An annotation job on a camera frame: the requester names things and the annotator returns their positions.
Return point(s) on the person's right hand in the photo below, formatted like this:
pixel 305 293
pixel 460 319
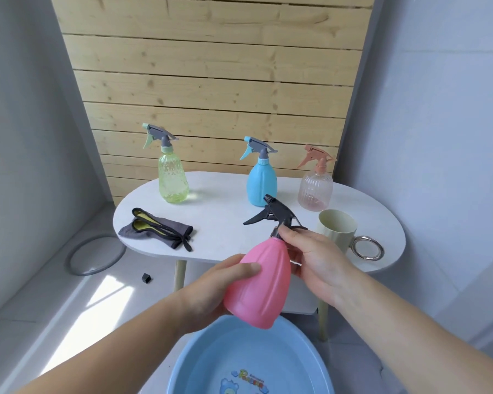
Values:
pixel 324 266

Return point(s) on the person's left hand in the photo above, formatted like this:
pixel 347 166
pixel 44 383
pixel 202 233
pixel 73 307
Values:
pixel 209 295

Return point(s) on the pink spray bottle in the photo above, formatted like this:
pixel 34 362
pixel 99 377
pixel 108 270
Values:
pixel 259 283

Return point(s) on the black spray nozzle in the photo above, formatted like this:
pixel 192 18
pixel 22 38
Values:
pixel 277 213

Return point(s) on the clear ribbed spray bottle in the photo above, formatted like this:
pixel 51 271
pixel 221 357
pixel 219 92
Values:
pixel 314 192

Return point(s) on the blue spray bottle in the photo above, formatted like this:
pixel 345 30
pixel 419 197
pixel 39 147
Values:
pixel 262 184

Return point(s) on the orange spray head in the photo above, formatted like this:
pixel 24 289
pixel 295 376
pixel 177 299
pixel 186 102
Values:
pixel 318 157

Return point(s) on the green clear spray bottle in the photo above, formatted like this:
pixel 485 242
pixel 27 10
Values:
pixel 173 180

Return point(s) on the blue grey spray nozzle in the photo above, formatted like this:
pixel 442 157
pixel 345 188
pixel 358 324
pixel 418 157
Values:
pixel 259 147

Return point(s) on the green grey spray nozzle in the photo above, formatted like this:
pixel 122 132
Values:
pixel 160 135

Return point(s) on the person's right forearm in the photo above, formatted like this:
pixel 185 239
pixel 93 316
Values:
pixel 423 344

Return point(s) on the person's left forearm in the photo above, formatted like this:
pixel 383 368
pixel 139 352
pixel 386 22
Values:
pixel 98 357

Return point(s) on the small black block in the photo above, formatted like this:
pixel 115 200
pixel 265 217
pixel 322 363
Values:
pixel 146 278

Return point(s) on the white oval table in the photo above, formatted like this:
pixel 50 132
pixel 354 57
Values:
pixel 222 225

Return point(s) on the blue plastic basin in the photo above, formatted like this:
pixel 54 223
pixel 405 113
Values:
pixel 250 361

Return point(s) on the grey cloth with black trim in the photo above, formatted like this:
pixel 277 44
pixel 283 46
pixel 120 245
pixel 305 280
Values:
pixel 164 229

